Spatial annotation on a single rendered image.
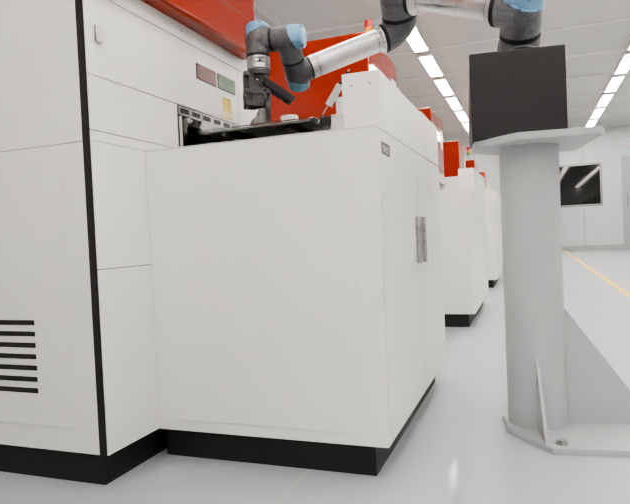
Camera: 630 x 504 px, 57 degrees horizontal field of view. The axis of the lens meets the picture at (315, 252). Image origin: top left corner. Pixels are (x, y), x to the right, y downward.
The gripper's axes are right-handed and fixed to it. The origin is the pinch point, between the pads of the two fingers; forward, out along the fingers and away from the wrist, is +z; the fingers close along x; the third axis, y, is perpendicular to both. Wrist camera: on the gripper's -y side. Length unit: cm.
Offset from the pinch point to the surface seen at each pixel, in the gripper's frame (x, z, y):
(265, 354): 46, 62, 11
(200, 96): 2.8, -11.1, 21.2
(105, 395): 44, 69, 49
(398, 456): 48, 91, -22
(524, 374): 45, 75, -61
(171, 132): 16.6, 2.5, 30.5
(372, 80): 56, -2, -16
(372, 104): 56, 3, -16
